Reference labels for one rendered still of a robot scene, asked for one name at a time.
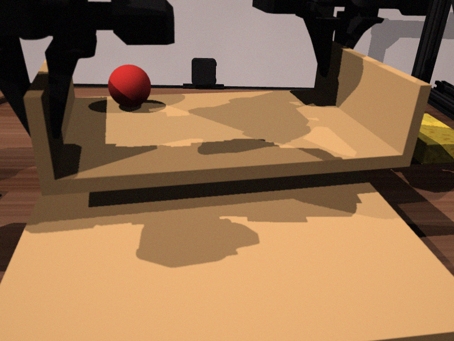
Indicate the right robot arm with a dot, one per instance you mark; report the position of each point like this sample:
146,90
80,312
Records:
33,19

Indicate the red ball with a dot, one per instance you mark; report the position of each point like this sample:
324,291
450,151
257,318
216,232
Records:
129,86

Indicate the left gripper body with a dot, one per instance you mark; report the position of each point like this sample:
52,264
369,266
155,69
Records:
325,8

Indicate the tan flat board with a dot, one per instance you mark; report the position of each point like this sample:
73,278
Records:
319,257

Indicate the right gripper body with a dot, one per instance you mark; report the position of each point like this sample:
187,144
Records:
135,22

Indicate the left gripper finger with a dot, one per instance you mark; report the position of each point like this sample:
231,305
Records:
351,28
321,31

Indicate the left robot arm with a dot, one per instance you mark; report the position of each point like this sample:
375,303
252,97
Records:
371,3

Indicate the tan wooden tray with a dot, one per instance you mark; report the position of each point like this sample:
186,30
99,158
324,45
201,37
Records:
364,115

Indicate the yellow sponge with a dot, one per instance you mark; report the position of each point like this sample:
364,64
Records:
435,142

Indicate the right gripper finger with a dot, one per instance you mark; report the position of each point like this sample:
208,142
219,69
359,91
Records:
14,79
61,63

